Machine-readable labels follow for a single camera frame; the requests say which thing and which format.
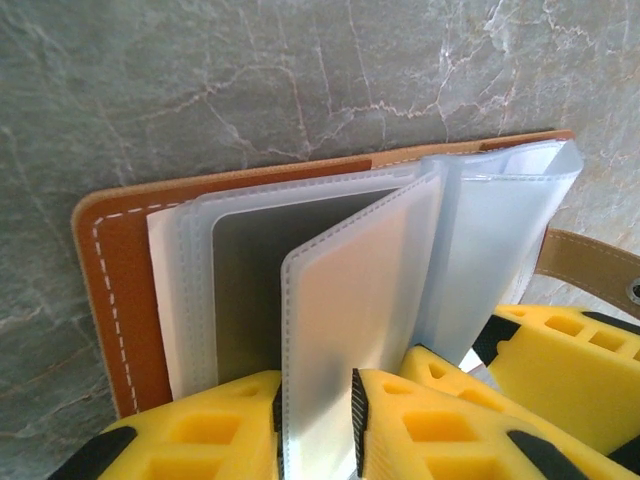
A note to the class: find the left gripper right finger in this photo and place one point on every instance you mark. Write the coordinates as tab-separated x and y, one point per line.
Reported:
435	440

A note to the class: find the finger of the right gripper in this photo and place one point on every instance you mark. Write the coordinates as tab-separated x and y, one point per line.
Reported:
565	360
460	387

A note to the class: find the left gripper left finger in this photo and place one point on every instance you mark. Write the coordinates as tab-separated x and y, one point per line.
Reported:
200	435

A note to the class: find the brown leather card holder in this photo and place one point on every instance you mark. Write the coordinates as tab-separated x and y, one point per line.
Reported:
120	280

